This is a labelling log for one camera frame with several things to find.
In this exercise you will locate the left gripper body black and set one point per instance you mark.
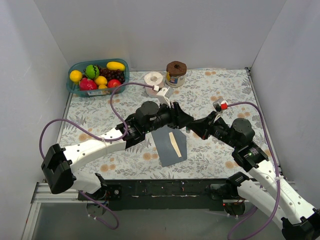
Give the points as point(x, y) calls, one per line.
point(175, 116)

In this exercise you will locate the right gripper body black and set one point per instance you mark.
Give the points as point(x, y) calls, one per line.
point(210, 126)

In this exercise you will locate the cream letter paper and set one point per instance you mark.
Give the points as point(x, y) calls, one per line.
point(174, 144)

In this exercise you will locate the grey envelope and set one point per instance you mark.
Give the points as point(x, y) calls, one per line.
point(166, 153)

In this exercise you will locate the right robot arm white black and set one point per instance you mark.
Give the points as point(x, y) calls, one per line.
point(259, 183)

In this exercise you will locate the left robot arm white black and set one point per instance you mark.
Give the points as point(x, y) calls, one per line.
point(61, 165)

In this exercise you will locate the white toilet paper roll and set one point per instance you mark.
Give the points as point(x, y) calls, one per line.
point(153, 78)

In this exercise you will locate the floral table mat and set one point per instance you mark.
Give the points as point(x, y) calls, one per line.
point(206, 159)

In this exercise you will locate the brown toilet paper roll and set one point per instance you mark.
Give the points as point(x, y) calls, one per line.
point(176, 74)

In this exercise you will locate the red apple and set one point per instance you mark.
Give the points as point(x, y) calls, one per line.
point(113, 83)

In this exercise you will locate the dark purple grapes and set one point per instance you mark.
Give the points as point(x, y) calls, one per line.
point(111, 74)

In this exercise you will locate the small yellow fruit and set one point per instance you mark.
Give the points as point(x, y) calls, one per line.
point(102, 86)

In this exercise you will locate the yellow lemon centre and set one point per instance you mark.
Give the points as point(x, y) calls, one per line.
point(101, 80)

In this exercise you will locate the yellow lemon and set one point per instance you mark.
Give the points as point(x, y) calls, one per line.
point(76, 76)
point(101, 80)

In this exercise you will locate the yellow mango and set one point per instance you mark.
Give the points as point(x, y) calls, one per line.
point(115, 66)

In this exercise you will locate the pink dragon fruit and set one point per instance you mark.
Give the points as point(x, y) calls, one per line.
point(87, 84)

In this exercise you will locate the green watermelon ball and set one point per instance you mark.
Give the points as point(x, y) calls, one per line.
point(92, 72)

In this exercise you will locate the teal plastic fruit basket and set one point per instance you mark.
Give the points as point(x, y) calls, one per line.
point(74, 88)

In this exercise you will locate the yellow lemon left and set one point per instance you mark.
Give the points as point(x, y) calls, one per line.
point(76, 76)

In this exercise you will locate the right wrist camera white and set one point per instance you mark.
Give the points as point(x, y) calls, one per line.
point(219, 106)

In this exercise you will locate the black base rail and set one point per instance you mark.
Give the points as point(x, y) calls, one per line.
point(174, 194)

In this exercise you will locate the aluminium frame rail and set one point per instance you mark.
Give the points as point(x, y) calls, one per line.
point(65, 217)

